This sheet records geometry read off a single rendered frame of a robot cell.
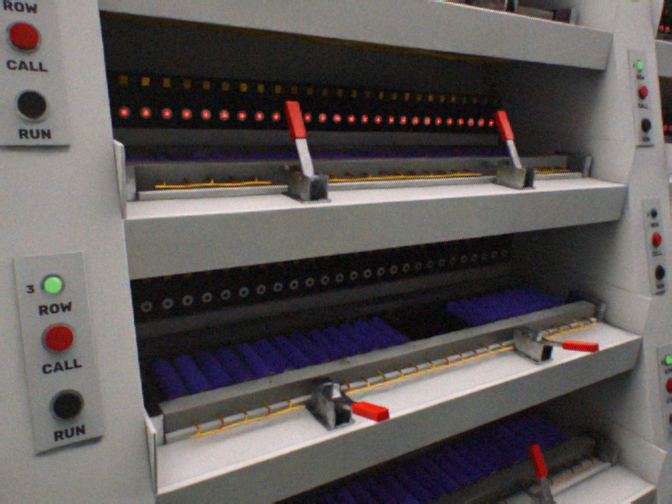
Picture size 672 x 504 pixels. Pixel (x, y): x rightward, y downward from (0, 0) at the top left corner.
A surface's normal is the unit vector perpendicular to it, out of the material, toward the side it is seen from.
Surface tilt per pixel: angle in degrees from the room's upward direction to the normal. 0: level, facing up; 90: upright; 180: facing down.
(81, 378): 90
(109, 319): 90
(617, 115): 90
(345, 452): 109
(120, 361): 90
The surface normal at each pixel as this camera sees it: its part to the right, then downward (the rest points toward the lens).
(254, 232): 0.53, 0.29
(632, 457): -0.84, 0.10
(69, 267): 0.53, -0.04
